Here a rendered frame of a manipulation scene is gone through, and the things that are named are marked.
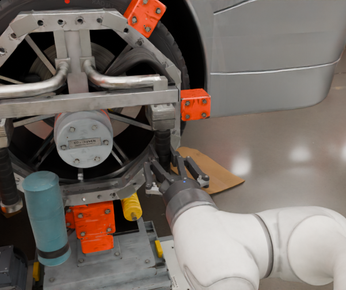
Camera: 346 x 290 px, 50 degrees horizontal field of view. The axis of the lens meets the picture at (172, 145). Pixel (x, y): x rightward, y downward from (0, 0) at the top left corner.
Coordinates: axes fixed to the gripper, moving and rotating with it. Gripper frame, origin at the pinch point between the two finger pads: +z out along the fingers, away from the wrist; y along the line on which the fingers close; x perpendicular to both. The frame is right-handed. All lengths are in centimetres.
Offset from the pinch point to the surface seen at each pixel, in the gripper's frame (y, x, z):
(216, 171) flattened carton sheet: 62, -82, 116
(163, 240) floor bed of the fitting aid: 12, -75, 54
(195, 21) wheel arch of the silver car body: 18.7, 23.4, 35.7
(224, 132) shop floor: 89, -83, 169
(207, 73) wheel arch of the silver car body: 23.2, 7.4, 35.5
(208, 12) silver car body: 22.5, 25.8, 35.3
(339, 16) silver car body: 68, 23, 36
